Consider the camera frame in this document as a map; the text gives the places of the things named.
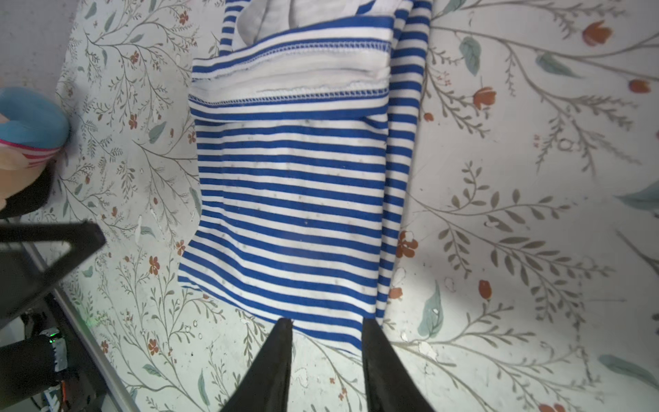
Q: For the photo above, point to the plush doll toy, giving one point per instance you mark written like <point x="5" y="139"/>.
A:
<point x="33" y="132"/>

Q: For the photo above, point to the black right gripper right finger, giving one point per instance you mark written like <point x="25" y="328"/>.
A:
<point x="387" y="382"/>

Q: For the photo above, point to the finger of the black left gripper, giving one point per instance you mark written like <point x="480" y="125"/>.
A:
<point x="26" y="277"/>

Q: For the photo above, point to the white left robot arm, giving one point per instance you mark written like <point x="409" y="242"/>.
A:
<point x="51" y="354"/>

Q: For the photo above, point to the blue white striped tank top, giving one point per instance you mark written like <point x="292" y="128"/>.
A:
<point x="306" y="122"/>

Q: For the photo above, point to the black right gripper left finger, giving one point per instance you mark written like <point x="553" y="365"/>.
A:
<point x="266" y="384"/>

